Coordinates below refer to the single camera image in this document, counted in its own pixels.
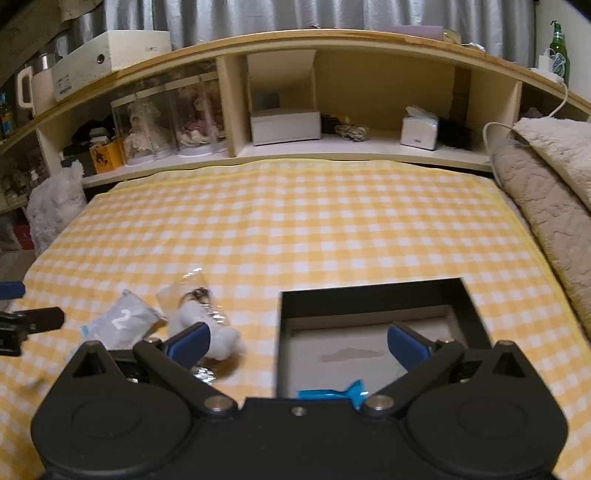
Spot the metal cup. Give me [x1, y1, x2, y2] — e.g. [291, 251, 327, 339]
[31, 52, 63, 72]

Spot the beige textured blanket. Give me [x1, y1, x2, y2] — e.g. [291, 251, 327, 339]
[490, 145, 591, 337]

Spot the orange box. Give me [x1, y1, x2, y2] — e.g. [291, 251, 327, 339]
[90, 141, 125, 169]

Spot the grey curtain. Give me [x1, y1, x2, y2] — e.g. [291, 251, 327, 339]
[69, 0, 536, 63]

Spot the wooden headboard shelf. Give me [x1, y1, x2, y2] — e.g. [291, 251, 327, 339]
[0, 28, 591, 215]

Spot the open cardboard box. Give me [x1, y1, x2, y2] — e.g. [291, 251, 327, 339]
[246, 50, 318, 114]

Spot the white tissue box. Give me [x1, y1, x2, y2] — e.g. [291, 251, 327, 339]
[400, 106, 440, 151]

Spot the black box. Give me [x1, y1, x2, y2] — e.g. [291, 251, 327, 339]
[276, 277, 492, 400]

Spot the grey printed pouch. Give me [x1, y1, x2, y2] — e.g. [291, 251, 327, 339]
[76, 290, 168, 354]

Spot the white flat storage box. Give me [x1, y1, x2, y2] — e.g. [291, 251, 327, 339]
[52, 30, 172, 101]

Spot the white plush toy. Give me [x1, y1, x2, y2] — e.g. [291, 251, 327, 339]
[25, 164, 88, 256]

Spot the white cable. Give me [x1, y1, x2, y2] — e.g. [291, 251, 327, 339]
[482, 79, 570, 151]

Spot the rope bundle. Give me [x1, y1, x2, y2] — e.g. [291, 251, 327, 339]
[335, 122, 370, 142]

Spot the cream fluffy blanket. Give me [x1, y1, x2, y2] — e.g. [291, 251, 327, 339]
[512, 116, 591, 209]

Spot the white charger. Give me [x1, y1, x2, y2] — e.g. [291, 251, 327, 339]
[536, 53, 564, 82]

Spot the clear bag with dark keychain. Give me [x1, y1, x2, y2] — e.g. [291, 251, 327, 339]
[156, 267, 232, 333]

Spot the purple flat box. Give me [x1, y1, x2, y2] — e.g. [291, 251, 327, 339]
[383, 25, 447, 40]

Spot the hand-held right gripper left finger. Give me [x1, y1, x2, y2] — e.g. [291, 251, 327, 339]
[65, 323, 238, 418]

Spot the white cardboard box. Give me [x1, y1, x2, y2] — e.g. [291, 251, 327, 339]
[250, 110, 322, 145]

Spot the white jug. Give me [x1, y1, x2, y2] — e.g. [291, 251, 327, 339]
[16, 65, 58, 116]

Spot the clear doll display case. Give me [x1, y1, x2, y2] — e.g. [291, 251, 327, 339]
[201, 71, 230, 154]
[164, 76, 218, 158]
[111, 88, 176, 167]

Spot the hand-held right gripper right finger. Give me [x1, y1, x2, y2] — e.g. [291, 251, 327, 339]
[360, 324, 534, 416]

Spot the yellow checked bed sheet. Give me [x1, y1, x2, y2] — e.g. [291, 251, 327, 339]
[0, 159, 578, 480]

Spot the green glass bottle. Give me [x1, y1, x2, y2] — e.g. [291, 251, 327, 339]
[549, 21, 571, 88]

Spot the black fluffy item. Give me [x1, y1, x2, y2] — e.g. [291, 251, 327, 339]
[438, 124, 472, 149]

